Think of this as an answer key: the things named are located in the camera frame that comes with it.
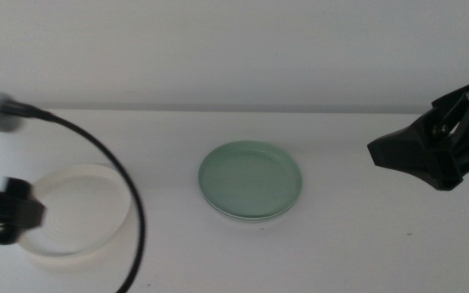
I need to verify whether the white shallow bowl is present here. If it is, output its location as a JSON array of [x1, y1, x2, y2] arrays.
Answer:
[[16, 163, 134, 261]]

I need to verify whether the pale green shallow bowl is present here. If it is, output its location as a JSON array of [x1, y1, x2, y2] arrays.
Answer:
[[197, 140, 304, 221]]

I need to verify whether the grey shallow bowl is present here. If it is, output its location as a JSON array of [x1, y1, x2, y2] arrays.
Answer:
[[201, 199, 299, 224]]

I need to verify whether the white backdrop board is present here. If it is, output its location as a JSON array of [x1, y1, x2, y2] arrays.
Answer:
[[0, 0, 469, 114]]

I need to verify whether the black braided camera cable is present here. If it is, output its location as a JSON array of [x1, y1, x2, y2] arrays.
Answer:
[[0, 99, 148, 293]]

